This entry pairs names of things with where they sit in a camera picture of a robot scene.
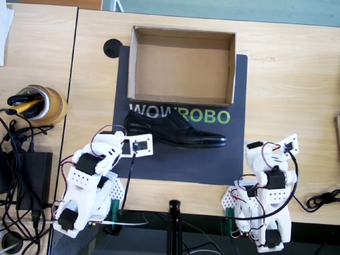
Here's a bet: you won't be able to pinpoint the white paper stack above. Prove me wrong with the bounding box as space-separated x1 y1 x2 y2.
0 0 16 67

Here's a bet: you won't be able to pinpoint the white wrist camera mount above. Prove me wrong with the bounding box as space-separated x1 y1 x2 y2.
280 133 299 155
121 133 154 158

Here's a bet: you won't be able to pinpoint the black power adapter brick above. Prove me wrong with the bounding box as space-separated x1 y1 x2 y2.
16 151 54 210

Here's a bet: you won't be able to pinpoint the black round cable grommet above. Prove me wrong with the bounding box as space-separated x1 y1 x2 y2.
103 39 123 59

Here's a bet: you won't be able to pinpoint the dark WOWROBO mat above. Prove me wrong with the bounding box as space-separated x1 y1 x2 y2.
110 45 248 186

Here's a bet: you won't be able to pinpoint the black camera stand pole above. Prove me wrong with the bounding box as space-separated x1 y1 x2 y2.
166 199 184 255

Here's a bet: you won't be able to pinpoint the black handled scissors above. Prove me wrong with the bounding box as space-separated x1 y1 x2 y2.
7 93 30 106

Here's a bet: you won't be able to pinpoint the white perforated base plate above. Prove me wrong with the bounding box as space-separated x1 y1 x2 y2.
107 177 127 207
221 185 241 211

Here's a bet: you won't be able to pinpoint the green table clamp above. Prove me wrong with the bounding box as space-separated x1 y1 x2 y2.
109 199 122 232
224 208 236 235

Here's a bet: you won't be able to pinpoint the tangled black cables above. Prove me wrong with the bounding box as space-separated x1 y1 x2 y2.
0 108 57 247

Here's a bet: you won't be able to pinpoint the thin white cable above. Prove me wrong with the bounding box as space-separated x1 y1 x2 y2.
102 219 150 227

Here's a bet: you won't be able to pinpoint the open cardboard box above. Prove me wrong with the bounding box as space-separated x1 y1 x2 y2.
127 25 237 108

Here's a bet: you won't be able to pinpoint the black round floor object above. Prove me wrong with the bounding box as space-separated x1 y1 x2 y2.
1 231 24 253

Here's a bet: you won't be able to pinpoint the coiled black cable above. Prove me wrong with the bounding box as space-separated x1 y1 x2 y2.
305 189 340 213

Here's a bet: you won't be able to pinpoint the dark perforated metal panel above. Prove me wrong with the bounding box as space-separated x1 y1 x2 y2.
48 225 107 255

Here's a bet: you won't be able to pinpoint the black leather dress shoe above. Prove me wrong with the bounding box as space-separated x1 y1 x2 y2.
123 110 227 150

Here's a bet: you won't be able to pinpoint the brown packing tape roll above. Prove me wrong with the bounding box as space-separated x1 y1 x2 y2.
15 84 69 125

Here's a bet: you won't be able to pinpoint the black camera cable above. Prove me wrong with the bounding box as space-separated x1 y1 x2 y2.
225 151 319 220
121 154 137 213

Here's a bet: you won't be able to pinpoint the yellow handled pliers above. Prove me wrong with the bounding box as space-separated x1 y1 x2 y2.
6 98 45 119

